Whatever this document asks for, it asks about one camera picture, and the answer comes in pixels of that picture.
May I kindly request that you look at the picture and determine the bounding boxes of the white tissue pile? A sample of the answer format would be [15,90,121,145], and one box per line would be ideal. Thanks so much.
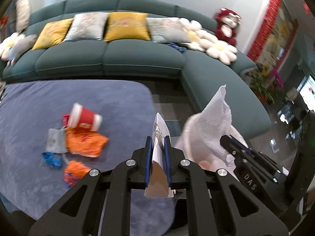
[184,85,247,166]

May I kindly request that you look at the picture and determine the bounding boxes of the white paper receipt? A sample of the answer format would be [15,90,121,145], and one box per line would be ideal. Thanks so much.
[144,113,175,198]

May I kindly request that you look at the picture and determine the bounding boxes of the orange snack wrapper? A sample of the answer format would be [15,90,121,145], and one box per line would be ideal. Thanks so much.
[66,127,109,158]

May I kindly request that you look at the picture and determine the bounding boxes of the red paper cup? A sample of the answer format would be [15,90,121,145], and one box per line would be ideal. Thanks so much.
[67,102,103,132]

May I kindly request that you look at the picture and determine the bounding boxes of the orange mesh wrapper ball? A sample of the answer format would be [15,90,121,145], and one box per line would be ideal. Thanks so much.
[64,160,91,188]

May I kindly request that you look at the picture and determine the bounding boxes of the red paper box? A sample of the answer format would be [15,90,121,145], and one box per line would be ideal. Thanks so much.
[62,114,70,128]

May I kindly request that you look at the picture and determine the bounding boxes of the grey foil pouch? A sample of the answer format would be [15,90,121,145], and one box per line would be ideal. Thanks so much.
[46,128,68,154]

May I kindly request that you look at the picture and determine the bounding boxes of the blue wrapper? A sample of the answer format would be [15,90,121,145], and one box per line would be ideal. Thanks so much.
[42,152,62,169]

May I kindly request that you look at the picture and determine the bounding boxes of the potted flower plant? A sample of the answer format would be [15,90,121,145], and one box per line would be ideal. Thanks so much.
[247,63,287,105]

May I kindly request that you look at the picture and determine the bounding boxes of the white daisy pillow outer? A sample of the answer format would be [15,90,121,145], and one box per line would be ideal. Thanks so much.
[206,41,238,65]

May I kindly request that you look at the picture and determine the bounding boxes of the white daisy pillow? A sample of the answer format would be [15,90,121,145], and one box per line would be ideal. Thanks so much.
[0,32,26,61]
[179,18,218,52]
[206,41,238,65]

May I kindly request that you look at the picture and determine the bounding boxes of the blue velvet table cloth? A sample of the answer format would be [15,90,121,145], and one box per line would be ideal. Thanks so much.
[0,79,176,236]

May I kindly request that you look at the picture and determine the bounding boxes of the blue patterned cloth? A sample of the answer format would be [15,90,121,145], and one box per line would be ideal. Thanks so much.
[167,42,187,53]

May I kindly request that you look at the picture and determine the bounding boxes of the white daisy pillow inner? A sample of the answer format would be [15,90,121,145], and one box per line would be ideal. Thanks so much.
[179,18,218,52]

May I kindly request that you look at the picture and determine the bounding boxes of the teal curved sectional sofa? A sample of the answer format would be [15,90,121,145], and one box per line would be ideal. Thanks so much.
[1,0,271,140]

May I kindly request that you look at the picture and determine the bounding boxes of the light floral cushion right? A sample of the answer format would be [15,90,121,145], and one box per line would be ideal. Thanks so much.
[147,18,191,43]

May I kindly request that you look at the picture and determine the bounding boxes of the light floral cushion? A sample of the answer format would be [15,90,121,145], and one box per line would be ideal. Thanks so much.
[147,18,191,43]
[64,12,109,41]

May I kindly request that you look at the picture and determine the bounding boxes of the red white teddy bear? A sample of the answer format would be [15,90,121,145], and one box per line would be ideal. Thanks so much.
[215,7,241,47]

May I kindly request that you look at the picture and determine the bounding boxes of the yellow cushion centre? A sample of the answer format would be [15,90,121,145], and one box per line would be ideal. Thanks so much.
[104,12,151,42]

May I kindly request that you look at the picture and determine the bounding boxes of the yellow cushion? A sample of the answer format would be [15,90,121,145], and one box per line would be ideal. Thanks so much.
[104,12,151,42]
[32,18,73,50]

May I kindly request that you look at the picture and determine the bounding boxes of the light floral cushion left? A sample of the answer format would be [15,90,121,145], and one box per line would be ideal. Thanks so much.
[64,12,109,41]

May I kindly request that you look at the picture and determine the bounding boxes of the yellow cushion left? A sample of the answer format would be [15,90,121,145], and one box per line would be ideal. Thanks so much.
[32,18,73,50]

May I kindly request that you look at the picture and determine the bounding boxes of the grey plush toy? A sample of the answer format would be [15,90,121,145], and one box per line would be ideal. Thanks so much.
[7,34,37,66]

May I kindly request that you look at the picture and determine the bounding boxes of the white daisy pillow left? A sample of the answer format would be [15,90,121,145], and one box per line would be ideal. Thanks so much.
[0,32,26,61]

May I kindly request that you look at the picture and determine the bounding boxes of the white long plush toy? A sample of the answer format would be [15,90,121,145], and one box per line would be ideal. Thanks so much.
[16,0,31,32]

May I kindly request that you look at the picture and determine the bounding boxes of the red brick wall decoration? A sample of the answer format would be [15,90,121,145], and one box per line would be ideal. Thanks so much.
[248,0,298,77]

